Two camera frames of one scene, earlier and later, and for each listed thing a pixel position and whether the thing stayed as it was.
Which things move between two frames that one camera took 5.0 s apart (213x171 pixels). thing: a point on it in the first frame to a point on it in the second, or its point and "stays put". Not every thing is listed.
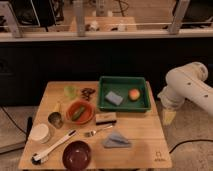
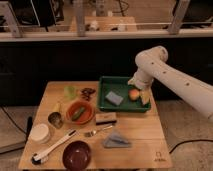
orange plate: x=80 y=112 stays put
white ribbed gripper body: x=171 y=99 to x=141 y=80
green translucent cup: x=69 y=92 stays put
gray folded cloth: x=115 y=140 stays put
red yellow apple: x=134 y=94 stays put
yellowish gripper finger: x=168 y=117 to x=145 y=95
